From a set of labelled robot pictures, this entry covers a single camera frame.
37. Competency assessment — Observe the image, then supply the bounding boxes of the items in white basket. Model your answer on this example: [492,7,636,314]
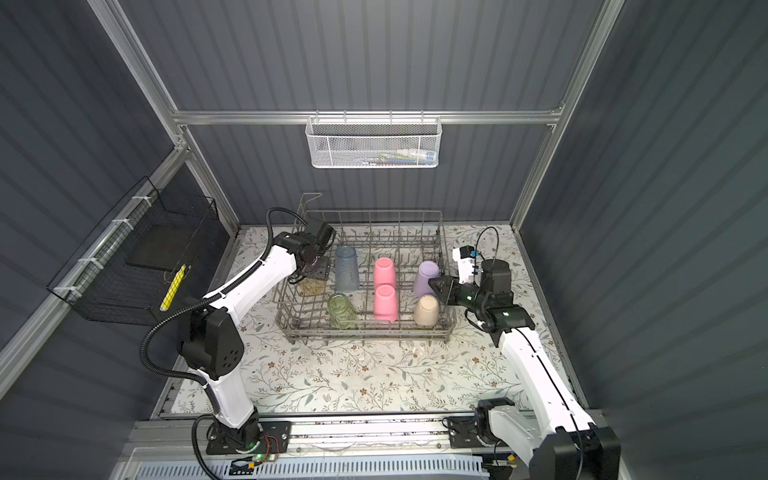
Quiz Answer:
[355,148,438,167]

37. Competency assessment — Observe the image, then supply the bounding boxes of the green transparent cup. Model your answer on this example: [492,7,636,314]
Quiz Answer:
[327,293,358,330]

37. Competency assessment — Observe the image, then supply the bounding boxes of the yellow brush in basket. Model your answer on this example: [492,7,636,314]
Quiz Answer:
[159,265,187,312]

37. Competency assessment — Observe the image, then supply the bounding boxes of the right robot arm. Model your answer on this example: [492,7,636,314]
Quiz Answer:
[429,259,621,479]

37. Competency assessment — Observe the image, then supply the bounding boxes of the black wire wall basket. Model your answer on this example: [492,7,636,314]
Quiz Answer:
[47,182,229,326]

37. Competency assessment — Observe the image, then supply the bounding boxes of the floral table mat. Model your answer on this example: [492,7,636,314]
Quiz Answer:
[170,223,562,415]

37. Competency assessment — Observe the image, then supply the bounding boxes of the blue transparent cup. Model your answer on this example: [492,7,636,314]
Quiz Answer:
[334,245,360,293]

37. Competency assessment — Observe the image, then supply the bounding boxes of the purple plastic cup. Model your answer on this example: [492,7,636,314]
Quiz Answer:
[413,260,441,298]

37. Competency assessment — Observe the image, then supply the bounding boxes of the white mesh wall basket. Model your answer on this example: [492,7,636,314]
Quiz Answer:
[305,116,443,169]

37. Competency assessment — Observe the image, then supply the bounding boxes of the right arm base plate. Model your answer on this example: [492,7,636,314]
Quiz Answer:
[441,405,538,453]

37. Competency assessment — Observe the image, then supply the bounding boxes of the beige plastic cup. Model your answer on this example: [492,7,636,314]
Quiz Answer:
[413,295,440,328]

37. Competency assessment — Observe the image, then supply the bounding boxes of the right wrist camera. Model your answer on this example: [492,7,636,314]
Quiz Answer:
[452,245,477,284]

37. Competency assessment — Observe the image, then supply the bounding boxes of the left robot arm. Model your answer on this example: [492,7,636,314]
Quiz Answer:
[139,207,336,452]

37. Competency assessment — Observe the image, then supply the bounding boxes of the yellow transparent cup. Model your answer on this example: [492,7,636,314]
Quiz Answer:
[298,278,327,297]

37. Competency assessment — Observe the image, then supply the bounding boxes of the pink plastic cup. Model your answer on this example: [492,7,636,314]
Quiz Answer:
[373,284,399,322]
[373,257,397,289]

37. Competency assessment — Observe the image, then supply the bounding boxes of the aluminium mounting rail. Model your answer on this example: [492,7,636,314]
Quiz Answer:
[119,412,450,461]

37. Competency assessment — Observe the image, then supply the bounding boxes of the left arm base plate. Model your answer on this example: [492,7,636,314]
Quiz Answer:
[205,420,293,455]

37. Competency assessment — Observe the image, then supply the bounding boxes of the grey wire dish rack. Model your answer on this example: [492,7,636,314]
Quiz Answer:
[276,193,456,343]

